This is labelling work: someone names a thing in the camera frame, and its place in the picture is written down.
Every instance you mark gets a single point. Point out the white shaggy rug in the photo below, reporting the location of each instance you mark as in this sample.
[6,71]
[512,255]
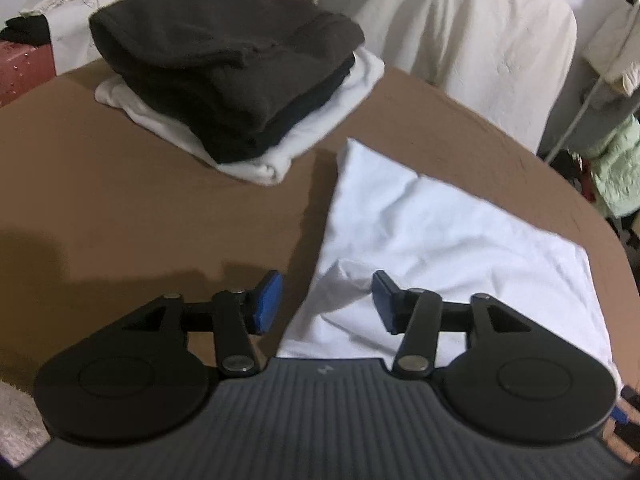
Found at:
[17,420]

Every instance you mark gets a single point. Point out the red suitcase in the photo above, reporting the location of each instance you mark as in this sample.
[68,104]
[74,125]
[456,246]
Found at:
[22,72]

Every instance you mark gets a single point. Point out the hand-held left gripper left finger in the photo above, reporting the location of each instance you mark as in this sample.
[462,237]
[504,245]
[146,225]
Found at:
[267,302]

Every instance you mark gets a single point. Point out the hanging white jacket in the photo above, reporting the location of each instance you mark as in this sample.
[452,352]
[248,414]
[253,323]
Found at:
[615,45]

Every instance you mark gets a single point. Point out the black folded garment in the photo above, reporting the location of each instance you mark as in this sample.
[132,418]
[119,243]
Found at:
[280,125]

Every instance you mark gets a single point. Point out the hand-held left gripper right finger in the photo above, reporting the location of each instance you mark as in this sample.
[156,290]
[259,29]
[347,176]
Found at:
[385,302]

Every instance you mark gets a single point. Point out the dark brown folded garment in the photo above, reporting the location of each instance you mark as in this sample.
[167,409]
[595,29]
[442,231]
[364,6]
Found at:
[215,60]

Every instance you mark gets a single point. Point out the black cloth on suitcase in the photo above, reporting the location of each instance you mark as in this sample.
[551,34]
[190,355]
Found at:
[25,27]

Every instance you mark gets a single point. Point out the cream white folded garment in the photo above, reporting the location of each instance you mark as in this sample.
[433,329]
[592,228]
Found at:
[165,125]

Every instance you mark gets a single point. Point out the crumpled white clothes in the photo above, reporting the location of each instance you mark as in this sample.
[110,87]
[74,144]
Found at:
[75,2]

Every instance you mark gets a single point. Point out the white t-shirt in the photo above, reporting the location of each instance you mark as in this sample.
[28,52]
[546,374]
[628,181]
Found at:
[450,260]

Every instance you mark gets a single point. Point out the chair with white cover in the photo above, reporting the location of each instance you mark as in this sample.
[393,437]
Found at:
[475,35]

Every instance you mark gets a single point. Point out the light green garment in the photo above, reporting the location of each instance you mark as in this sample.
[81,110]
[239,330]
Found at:
[617,170]

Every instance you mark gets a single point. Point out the white metal rod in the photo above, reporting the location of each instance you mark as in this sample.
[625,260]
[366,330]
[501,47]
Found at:
[575,117]

